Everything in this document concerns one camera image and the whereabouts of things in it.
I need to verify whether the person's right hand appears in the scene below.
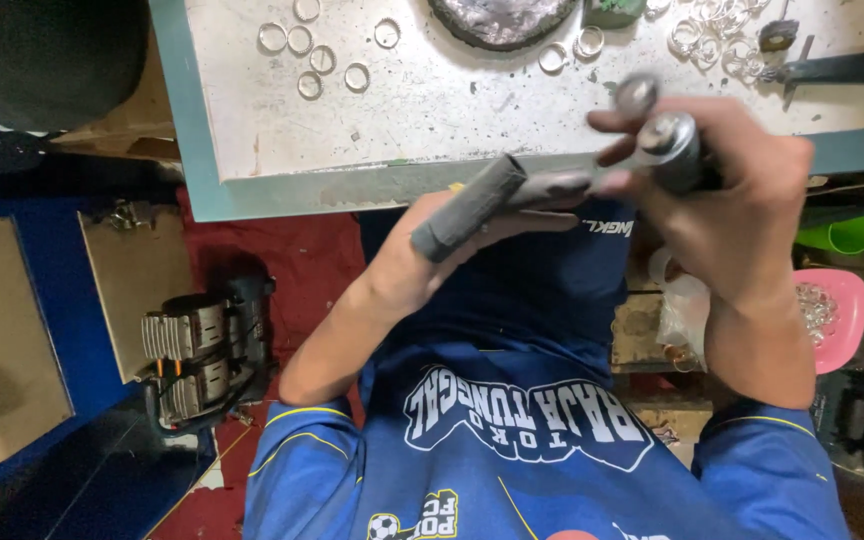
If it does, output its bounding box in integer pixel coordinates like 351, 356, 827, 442
587, 95, 816, 310

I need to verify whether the person's left hand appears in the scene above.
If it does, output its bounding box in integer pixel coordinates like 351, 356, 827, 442
368, 171, 596, 310

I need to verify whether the metal rotary handpiece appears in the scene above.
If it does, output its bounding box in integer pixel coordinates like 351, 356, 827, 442
612, 71, 726, 198

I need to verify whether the grey ring mandrel stick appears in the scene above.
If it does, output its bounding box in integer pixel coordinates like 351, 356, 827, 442
410, 153, 529, 264

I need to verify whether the green container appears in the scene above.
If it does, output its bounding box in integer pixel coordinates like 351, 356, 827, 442
582, 0, 649, 30

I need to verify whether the pile of silver rings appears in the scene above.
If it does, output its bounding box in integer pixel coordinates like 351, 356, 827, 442
537, 0, 772, 81

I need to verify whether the dark round pitch bowl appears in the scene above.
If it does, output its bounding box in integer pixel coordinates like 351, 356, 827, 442
426, 0, 580, 53

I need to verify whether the worn wooden box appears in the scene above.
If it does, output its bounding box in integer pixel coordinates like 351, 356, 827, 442
610, 291, 711, 375

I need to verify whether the clear plastic bag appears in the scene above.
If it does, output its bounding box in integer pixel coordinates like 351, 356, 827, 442
646, 246, 712, 370

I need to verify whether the thin metal pick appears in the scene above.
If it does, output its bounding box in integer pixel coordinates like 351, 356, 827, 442
781, 33, 816, 114

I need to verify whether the person's blue jersey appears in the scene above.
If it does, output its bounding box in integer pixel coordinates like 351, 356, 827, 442
243, 196, 851, 540

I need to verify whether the dark metal bar tool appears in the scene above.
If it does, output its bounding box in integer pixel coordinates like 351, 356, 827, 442
760, 48, 864, 88

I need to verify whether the red cloth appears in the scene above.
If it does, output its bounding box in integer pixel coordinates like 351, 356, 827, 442
145, 186, 369, 540

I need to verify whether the green plastic cup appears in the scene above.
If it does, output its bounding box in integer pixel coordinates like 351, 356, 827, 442
795, 211, 864, 257

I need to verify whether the scattered group of silver rings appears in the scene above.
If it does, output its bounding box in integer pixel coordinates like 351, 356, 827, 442
256, 0, 403, 102

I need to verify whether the heap of clear rings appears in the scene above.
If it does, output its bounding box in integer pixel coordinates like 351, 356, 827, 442
795, 282, 840, 348

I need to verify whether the pink plastic tray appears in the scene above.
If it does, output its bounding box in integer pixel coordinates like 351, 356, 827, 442
792, 267, 864, 376

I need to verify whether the grey air compressor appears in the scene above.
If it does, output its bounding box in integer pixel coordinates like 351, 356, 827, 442
139, 271, 280, 438

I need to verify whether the metal clamp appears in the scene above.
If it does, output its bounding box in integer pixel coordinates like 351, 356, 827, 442
104, 199, 157, 233

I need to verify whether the brown wooden board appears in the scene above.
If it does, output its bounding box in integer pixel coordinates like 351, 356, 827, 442
77, 205, 196, 385

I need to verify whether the blue framed panel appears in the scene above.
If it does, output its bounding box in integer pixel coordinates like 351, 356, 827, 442
0, 196, 178, 519

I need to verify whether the black cushion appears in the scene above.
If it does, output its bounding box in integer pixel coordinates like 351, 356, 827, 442
0, 0, 153, 135

